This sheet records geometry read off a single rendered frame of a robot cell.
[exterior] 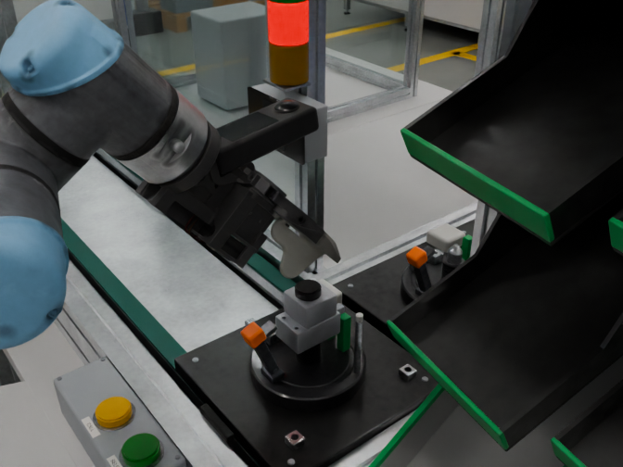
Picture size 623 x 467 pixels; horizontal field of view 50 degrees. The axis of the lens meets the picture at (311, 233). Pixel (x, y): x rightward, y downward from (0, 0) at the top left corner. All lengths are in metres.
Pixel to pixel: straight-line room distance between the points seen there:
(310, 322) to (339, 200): 0.70
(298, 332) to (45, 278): 0.41
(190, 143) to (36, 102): 0.12
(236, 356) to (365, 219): 0.58
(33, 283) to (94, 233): 0.87
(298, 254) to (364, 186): 0.84
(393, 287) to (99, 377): 0.42
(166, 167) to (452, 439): 0.35
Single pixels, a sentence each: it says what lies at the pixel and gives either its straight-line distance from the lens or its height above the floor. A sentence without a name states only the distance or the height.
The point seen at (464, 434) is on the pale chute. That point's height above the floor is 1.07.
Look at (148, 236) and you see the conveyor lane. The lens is 1.23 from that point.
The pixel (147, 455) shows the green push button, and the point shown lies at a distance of 0.77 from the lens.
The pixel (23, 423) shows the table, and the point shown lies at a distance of 1.01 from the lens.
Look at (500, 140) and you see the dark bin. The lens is 0.45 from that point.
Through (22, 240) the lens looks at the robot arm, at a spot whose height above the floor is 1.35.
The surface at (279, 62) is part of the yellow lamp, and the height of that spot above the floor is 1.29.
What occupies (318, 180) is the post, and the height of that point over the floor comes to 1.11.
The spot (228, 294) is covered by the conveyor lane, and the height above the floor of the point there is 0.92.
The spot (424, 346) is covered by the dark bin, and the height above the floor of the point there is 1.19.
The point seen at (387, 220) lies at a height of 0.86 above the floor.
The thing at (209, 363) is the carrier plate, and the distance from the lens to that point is 0.86.
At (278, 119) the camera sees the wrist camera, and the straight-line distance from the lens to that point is 0.63.
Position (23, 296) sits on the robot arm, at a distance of 0.40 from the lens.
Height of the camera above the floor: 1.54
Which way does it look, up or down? 31 degrees down
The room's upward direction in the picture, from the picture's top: straight up
